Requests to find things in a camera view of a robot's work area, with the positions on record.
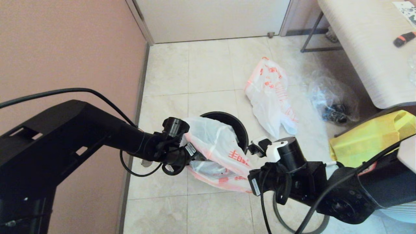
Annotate small grey floor item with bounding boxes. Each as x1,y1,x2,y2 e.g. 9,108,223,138
325,28,338,44

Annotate white black-print paper sheet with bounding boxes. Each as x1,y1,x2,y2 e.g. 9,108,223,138
392,2,416,30

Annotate grey bin rim ring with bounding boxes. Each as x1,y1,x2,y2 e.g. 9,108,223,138
273,192,331,234

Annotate yellow non-woven tote bag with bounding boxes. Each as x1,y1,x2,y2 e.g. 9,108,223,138
329,110,416,168

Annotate thin black camera cable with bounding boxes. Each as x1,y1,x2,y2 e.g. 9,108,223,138
120,149,187,178
260,133,416,234

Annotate black trash bin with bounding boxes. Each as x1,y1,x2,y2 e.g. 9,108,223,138
200,111,249,153

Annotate light grey door frame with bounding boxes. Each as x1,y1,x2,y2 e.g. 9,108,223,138
125,0,301,47

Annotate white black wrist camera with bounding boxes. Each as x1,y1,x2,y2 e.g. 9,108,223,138
248,136,307,173
162,117,190,139

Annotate clear plastic bag dark contents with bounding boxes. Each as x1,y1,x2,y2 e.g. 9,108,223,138
307,70,359,125

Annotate dark metal table frame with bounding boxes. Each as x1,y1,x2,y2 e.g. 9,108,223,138
300,12,416,137

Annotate white ribbed cylinder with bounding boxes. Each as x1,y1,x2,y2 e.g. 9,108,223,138
374,201,416,225

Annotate black orange marker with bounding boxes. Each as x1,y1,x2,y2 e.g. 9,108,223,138
393,32,416,48

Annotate white door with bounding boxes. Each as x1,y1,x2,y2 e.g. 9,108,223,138
135,0,291,45

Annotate clear crumpled plastic item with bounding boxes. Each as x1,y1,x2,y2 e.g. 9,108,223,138
407,55,416,86

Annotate light wood-grain table top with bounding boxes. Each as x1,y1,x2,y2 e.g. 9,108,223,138
317,0,416,109

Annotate white red-print trash bag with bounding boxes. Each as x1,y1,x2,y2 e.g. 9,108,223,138
245,56,299,139
182,116,260,194

